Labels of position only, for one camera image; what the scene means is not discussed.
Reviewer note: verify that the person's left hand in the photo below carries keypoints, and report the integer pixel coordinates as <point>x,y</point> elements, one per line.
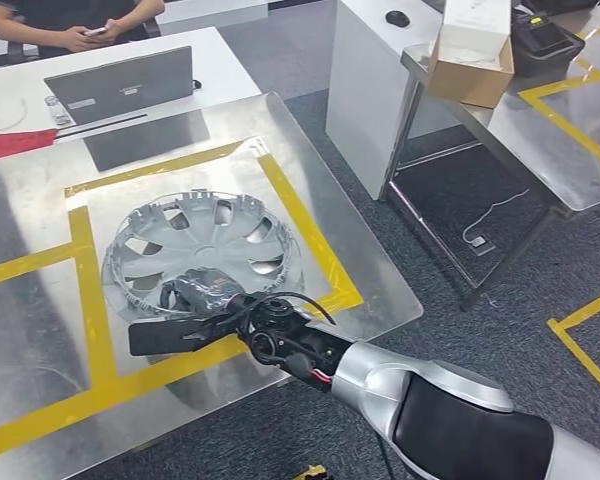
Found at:
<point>112,30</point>

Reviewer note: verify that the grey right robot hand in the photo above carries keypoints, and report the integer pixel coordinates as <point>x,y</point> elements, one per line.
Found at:
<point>205,291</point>

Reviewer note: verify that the person's right hand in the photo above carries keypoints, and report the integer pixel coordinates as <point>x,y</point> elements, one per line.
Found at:
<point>77,40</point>

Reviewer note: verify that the white smartphone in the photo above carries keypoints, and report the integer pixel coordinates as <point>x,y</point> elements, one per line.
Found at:
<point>96,31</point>

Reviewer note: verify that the silver wheel cover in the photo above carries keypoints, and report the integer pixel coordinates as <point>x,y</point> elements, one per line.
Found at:
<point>205,245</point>

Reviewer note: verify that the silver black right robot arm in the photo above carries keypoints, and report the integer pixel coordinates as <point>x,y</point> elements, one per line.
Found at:
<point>455,424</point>

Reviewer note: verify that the person's left forearm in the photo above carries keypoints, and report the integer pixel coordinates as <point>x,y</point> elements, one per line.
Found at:
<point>140,14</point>

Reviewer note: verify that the person's right forearm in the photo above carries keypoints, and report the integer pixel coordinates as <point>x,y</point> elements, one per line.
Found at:
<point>25,26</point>

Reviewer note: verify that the steel workbench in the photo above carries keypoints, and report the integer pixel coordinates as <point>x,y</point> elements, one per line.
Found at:
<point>355,278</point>

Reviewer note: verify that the person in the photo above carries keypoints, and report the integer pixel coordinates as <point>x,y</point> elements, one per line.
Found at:
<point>70,13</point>

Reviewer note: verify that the grey laptop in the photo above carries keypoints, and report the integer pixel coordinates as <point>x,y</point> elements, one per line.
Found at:
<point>120,86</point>

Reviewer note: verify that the clear round plate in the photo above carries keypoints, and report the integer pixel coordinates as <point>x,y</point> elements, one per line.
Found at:
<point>5,112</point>

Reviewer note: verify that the red cloth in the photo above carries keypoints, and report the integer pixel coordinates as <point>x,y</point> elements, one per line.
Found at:
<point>15,146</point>

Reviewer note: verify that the white desk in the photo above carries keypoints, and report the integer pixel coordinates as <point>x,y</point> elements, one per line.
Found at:
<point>215,13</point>
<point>220,66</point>

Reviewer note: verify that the white cabinet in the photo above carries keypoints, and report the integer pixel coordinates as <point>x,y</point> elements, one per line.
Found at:
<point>365,99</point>

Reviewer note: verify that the steel floor socket plate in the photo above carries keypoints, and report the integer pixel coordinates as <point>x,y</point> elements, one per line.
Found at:
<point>480,244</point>

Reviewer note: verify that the black computer mouse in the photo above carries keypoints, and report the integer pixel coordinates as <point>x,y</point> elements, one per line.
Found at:
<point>397,18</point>

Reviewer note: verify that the brown cardboard box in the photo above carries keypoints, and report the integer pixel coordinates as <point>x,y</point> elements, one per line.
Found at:
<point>470,86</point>

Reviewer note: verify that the white flat carton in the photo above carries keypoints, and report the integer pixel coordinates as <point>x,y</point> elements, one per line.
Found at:
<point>475,26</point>

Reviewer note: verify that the steel table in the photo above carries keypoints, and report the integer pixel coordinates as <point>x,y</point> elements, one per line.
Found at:
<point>530,152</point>

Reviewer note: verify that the yellow floor tape square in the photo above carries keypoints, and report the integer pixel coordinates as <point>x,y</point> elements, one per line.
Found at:
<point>580,351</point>

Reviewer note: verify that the black device case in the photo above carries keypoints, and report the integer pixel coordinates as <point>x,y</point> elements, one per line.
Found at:
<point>544,40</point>

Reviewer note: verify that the yellow tape frame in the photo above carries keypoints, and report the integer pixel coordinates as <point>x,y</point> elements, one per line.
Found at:
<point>95,318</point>
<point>560,119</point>

